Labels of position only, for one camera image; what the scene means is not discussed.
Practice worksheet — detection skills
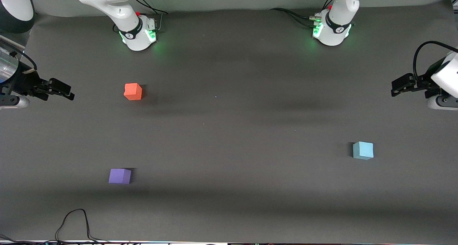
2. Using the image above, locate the light blue foam block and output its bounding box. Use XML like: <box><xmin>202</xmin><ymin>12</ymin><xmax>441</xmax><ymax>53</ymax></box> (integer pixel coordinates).
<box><xmin>352</xmin><ymin>141</ymin><xmax>374</xmax><ymax>160</ymax></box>

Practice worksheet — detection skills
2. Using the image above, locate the orange foam block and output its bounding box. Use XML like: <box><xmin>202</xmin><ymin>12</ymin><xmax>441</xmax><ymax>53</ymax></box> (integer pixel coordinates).
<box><xmin>124</xmin><ymin>83</ymin><xmax>143</xmax><ymax>101</ymax></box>

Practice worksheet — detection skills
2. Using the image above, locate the purple foam block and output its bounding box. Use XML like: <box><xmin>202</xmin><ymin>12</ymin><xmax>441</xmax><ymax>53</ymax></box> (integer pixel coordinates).
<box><xmin>108</xmin><ymin>168</ymin><xmax>132</xmax><ymax>185</ymax></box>

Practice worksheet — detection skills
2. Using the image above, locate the dark grey table mat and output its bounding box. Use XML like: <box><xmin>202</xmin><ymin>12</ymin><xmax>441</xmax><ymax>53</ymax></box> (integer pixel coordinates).
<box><xmin>0</xmin><ymin>0</ymin><xmax>458</xmax><ymax>244</ymax></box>

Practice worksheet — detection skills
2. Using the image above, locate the black left arm wrist cable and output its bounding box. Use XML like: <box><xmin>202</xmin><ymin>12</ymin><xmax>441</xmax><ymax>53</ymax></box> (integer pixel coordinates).
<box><xmin>413</xmin><ymin>41</ymin><xmax>458</xmax><ymax>82</ymax></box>

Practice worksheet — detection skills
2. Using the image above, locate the black arm wrist cable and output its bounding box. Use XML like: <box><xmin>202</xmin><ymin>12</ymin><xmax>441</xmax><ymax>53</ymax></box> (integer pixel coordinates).
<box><xmin>0</xmin><ymin>38</ymin><xmax>38</xmax><ymax>72</ymax></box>
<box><xmin>413</xmin><ymin>41</ymin><xmax>458</xmax><ymax>82</ymax></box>

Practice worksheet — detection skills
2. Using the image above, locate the black right arm wrist cable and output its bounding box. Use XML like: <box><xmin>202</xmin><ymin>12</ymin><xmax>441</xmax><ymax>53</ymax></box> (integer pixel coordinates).
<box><xmin>0</xmin><ymin>38</ymin><xmax>38</xmax><ymax>72</ymax></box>

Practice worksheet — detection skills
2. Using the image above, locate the black right arm base cable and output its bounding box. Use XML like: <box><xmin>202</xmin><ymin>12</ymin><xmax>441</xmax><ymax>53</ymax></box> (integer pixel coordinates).
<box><xmin>134</xmin><ymin>0</ymin><xmax>169</xmax><ymax>16</ymax></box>

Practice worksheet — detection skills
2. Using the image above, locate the black arm base cable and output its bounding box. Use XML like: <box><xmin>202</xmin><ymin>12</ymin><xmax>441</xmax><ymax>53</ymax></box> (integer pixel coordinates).
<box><xmin>134</xmin><ymin>0</ymin><xmax>169</xmax><ymax>16</ymax></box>
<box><xmin>270</xmin><ymin>0</ymin><xmax>335</xmax><ymax>27</ymax></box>

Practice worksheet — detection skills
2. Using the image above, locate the thin black looped cable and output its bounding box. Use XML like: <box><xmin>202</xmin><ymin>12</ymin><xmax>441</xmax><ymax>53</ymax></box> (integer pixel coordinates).
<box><xmin>55</xmin><ymin>209</ymin><xmax>108</xmax><ymax>244</ymax></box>

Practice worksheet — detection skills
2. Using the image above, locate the black left arm base cable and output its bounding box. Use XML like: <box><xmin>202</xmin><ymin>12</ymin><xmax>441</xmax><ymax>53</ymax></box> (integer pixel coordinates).
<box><xmin>270</xmin><ymin>0</ymin><xmax>335</xmax><ymax>27</ymax></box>

